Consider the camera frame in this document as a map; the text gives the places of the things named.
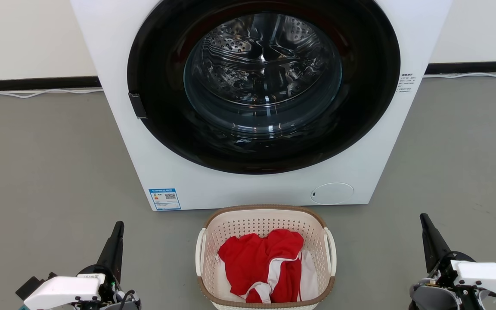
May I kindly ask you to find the printed warning text sticker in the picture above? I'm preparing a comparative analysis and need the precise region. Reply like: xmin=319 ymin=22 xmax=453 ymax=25
xmin=396 ymin=73 xmax=416 ymax=93

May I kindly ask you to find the red garment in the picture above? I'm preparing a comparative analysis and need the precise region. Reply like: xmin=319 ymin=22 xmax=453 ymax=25
xmin=217 ymin=229 xmax=305 ymax=304

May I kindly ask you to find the white front-load washing machine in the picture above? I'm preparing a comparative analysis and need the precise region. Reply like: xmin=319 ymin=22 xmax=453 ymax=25
xmin=70 ymin=0 xmax=453 ymax=211

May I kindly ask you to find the black round glass washer door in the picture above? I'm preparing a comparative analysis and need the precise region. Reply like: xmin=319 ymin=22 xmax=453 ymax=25
xmin=127 ymin=0 xmax=401 ymax=175

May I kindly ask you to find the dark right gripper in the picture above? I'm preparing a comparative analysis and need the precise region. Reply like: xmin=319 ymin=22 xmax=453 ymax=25
xmin=420 ymin=213 xmax=490 ymax=310

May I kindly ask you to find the white floor cable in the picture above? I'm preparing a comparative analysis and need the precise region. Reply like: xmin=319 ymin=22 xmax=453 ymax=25
xmin=0 ymin=88 xmax=104 ymax=99
xmin=423 ymin=71 xmax=496 ymax=80

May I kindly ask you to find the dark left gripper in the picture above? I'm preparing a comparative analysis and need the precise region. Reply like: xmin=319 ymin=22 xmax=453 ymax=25
xmin=77 ymin=221 xmax=142 ymax=310

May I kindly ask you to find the thin black left gripper cable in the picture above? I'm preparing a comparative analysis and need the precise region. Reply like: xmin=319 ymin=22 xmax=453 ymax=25
xmin=118 ymin=289 xmax=140 ymax=309

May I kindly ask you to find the blue energy label sticker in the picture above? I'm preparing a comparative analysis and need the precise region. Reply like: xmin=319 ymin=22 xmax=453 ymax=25
xmin=149 ymin=188 xmax=182 ymax=211

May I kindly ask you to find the black door handle latch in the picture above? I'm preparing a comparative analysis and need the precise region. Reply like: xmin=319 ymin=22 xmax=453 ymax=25
xmin=128 ymin=93 xmax=148 ymax=119

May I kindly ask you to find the cream laundry basket brown rim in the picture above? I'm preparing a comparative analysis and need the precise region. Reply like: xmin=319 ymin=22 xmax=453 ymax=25
xmin=195 ymin=205 xmax=337 ymax=310

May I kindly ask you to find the round white filter cover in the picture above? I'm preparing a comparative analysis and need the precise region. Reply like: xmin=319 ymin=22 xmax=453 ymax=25
xmin=310 ymin=183 xmax=354 ymax=205

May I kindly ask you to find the black baseboard strip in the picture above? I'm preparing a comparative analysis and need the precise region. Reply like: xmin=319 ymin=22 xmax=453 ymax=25
xmin=425 ymin=61 xmax=496 ymax=74
xmin=0 ymin=76 xmax=102 ymax=91

